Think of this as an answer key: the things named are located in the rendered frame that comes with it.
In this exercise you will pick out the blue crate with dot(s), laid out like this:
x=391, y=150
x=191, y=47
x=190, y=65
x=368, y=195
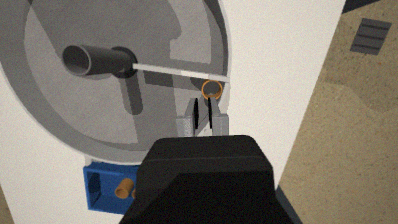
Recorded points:
x=102, y=186

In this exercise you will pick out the grey turntable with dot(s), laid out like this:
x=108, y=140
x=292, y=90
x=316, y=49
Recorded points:
x=74, y=106

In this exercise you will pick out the dark floor grate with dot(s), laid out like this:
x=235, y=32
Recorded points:
x=371, y=36

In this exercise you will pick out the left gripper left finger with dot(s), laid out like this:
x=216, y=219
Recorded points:
x=185, y=126

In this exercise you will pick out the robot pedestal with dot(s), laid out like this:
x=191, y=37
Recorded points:
x=291, y=208
x=373, y=4

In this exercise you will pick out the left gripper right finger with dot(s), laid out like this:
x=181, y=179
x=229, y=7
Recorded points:
x=220, y=124

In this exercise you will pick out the bronze bushing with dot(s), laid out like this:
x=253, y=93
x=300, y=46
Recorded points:
x=124, y=188
x=219, y=89

